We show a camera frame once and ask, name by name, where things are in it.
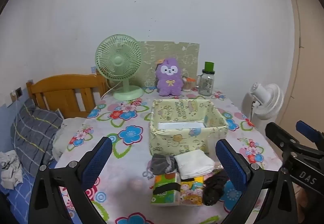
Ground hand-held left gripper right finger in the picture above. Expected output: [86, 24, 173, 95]
[215, 139, 298, 224]

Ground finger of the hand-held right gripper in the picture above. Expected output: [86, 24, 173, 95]
[265, 122, 312, 161]
[296, 120, 324, 149]

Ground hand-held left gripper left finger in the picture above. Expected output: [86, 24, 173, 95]
[28, 136, 113, 224]

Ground black lace cloth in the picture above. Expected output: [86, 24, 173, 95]
[202, 170, 229, 206]

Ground white packet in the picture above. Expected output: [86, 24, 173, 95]
[174, 150, 215, 180]

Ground yellow cartoon tissue packet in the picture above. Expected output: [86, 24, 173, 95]
[180, 175, 204, 206]

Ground yellow cartoon storage box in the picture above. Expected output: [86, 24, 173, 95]
[149, 99, 228, 157]

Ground grey sock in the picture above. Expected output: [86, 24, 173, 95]
[150, 153, 179, 175]

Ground green tissue packet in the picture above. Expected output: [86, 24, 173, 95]
[151, 173, 181, 207]

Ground floral tablecloth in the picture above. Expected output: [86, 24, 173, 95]
[54, 86, 284, 224]

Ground white standing fan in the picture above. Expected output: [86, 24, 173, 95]
[242, 82, 284, 130]

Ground white blanket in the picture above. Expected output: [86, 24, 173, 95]
[52, 117, 89, 161]

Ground beige door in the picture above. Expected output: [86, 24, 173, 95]
[276, 0, 324, 133]

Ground grey plaid pillow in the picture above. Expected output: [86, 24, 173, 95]
[10, 99, 64, 177]

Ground wooden bed headboard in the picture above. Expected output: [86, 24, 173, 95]
[26, 73, 108, 119]

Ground glass jar mug green lid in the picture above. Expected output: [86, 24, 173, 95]
[196, 62, 215, 96]

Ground blue bed sheet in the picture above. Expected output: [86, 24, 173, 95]
[0, 158, 57, 224]

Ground crumpled white cloth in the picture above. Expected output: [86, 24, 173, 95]
[0, 151, 23, 190]

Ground cotton swab container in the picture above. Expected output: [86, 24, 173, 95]
[182, 77, 196, 92]

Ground green desk fan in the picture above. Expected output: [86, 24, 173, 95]
[95, 34, 145, 101]

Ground purple plush toy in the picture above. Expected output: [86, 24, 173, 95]
[155, 57, 184, 97]

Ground green cartoon printed board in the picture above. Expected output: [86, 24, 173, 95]
[138, 40, 200, 88]

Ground white fan cord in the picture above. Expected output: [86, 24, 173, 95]
[100, 79, 125, 100]

